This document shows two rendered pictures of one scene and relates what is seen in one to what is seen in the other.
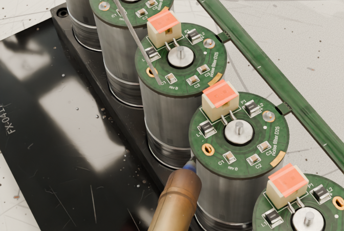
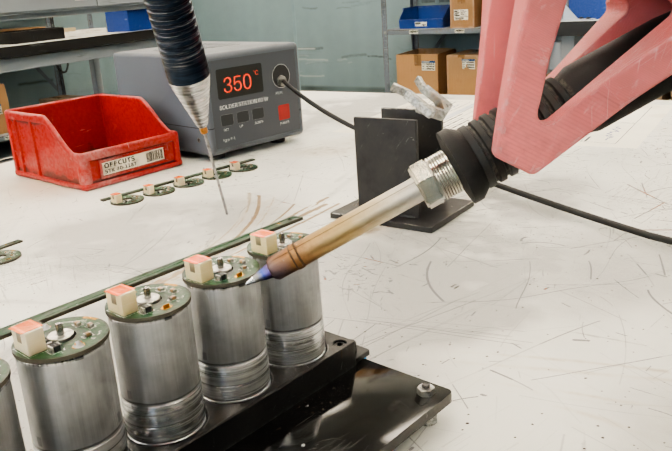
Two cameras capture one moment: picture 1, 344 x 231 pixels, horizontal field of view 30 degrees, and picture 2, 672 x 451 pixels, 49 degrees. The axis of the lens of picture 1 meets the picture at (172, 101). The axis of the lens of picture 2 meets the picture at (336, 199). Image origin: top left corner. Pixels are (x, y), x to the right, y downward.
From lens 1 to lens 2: 0.25 m
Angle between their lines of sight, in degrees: 88
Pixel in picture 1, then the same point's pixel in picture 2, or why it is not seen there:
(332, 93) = not seen: hidden behind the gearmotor
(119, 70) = (115, 414)
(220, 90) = (194, 259)
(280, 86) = (174, 265)
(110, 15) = (93, 339)
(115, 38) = (107, 358)
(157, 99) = (187, 317)
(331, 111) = not seen: hidden behind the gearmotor
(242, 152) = (237, 266)
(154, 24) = (123, 292)
